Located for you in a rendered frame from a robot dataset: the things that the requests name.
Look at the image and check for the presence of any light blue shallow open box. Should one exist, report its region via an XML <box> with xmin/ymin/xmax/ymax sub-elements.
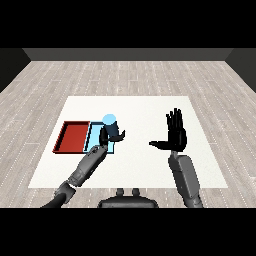
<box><xmin>83</xmin><ymin>120</ymin><xmax>116</xmax><ymax>155</ymax></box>

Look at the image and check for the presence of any dark grey robot body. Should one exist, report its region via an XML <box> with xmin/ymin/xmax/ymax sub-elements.
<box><xmin>97</xmin><ymin>188</ymin><xmax>160</xmax><ymax>209</ymax></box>

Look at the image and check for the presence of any red shallow open box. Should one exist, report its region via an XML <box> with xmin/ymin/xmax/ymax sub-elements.
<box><xmin>52</xmin><ymin>120</ymin><xmax>91</xmax><ymax>155</ymax></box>

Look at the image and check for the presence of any blue can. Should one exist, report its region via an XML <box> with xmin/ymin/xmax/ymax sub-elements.
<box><xmin>101</xmin><ymin>113</ymin><xmax>120</xmax><ymax>138</ymax></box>

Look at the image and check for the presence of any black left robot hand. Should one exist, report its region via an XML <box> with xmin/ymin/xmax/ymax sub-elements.
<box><xmin>98</xmin><ymin>126</ymin><xmax>127</xmax><ymax>149</ymax></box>

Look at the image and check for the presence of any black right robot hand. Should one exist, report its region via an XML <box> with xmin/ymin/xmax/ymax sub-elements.
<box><xmin>148</xmin><ymin>107</ymin><xmax>188</xmax><ymax>153</ymax></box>

